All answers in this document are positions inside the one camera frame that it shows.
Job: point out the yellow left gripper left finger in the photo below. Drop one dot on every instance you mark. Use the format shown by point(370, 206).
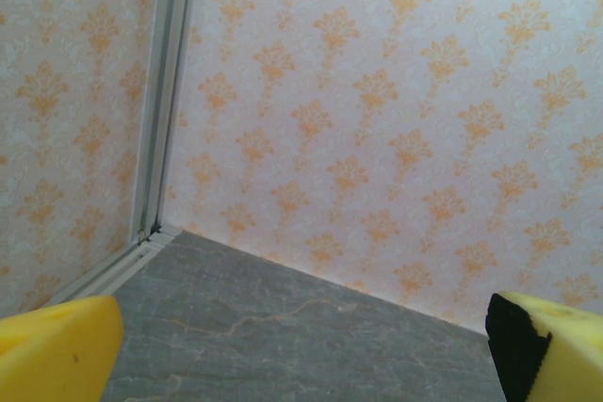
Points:
point(52, 355)

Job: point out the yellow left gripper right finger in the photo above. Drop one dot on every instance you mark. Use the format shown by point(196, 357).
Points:
point(565, 355)

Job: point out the aluminium frame side rail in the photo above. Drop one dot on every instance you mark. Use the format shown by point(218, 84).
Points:
point(108, 275)

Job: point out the aluminium frame post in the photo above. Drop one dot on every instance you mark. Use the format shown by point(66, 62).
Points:
point(162, 91)

